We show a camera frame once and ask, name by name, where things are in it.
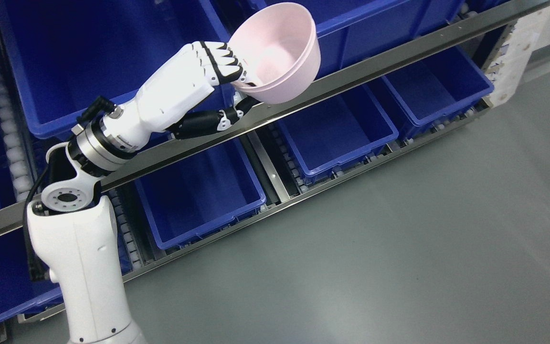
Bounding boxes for blue bin lower left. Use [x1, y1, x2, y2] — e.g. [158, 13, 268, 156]
[135, 139, 267, 250]

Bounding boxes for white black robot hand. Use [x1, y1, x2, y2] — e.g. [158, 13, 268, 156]
[99, 41, 258, 152]

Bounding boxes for blue bin lower middle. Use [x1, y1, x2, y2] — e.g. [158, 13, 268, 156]
[277, 86, 399, 185]

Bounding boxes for metal shelf rail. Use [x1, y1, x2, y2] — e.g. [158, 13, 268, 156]
[0, 0, 550, 248]

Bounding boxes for blue bin far left bottom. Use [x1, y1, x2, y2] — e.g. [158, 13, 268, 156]
[0, 225, 132, 323]

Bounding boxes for pink bowl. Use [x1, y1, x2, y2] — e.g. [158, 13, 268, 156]
[228, 2, 319, 86]
[233, 45, 321, 104]

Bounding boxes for blue bin lower right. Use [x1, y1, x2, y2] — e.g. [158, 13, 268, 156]
[367, 46, 495, 140]

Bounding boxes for large blue bin upper left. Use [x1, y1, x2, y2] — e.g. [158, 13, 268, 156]
[0, 0, 231, 140]

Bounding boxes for blue bin upper right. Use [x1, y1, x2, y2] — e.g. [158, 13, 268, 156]
[251, 0, 466, 79]

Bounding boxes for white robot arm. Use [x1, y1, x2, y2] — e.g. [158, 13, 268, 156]
[23, 97, 151, 344]

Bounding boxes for white shelf end frame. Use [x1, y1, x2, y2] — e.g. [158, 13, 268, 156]
[485, 6, 550, 107]

